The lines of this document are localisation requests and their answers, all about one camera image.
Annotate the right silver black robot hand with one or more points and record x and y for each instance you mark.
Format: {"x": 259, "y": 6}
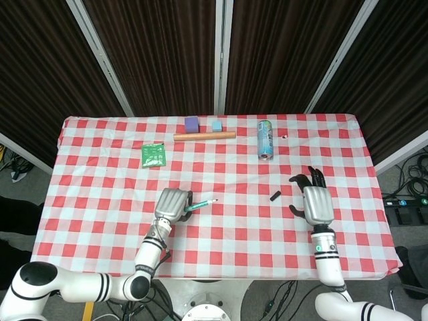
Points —
{"x": 319, "y": 205}

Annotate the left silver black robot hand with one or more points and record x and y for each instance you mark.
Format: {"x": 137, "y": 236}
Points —
{"x": 171, "y": 204}

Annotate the green white marker pen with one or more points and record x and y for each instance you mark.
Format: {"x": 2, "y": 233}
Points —
{"x": 199, "y": 205}

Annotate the black marker cap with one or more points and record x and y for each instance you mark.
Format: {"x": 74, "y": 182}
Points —
{"x": 275, "y": 196}

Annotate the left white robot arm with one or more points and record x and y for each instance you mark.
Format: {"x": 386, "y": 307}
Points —
{"x": 83, "y": 284}

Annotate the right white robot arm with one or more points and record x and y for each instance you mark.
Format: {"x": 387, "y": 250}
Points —
{"x": 334, "y": 277}

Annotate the green square packet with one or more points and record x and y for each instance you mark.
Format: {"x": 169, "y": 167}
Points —
{"x": 154, "y": 155}

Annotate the red white checkered tablecloth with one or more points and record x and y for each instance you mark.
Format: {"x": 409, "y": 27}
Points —
{"x": 214, "y": 160}

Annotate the brown wooden rod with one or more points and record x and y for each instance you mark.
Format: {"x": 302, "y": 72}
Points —
{"x": 204, "y": 136}

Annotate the purple foam cube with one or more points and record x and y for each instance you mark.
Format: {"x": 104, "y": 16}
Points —
{"x": 192, "y": 125}

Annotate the light blue drink can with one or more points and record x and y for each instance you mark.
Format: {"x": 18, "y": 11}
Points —
{"x": 265, "y": 140}

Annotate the black power strip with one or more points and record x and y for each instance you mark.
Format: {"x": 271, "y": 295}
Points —
{"x": 406, "y": 201}

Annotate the light blue small cube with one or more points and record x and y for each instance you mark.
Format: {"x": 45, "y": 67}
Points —
{"x": 217, "y": 126}

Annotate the metal chair leg tube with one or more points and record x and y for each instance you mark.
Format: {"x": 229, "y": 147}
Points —
{"x": 392, "y": 299}

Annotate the yellow floor tape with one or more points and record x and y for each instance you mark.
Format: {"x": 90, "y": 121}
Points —
{"x": 87, "y": 311}

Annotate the person in dark clothes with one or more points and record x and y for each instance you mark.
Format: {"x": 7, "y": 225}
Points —
{"x": 16, "y": 214}

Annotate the grey partition frame post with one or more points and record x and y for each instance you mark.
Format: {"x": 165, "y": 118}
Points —
{"x": 341, "y": 57}
{"x": 100, "y": 57}
{"x": 401, "y": 155}
{"x": 23, "y": 152}
{"x": 222, "y": 57}

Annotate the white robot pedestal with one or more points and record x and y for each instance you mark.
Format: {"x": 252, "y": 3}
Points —
{"x": 240, "y": 289}

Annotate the silver round robot base plate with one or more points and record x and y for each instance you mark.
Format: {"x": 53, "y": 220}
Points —
{"x": 206, "y": 311}

